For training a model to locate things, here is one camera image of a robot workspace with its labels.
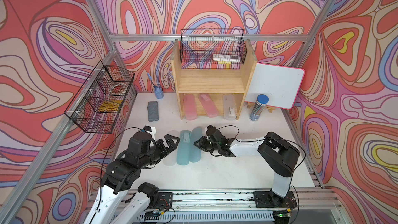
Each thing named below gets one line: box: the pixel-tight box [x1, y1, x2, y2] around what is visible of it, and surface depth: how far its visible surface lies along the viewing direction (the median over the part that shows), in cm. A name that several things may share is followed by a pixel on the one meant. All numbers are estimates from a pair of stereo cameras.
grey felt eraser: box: [147, 100, 160, 122], surface depth 107 cm
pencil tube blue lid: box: [249, 93, 270, 122], surface depth 93 cm
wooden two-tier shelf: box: [170, 38, 258, 121], surface depth 90 cm
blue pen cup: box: [147, 72, 164, 100], surface depth 114 cm
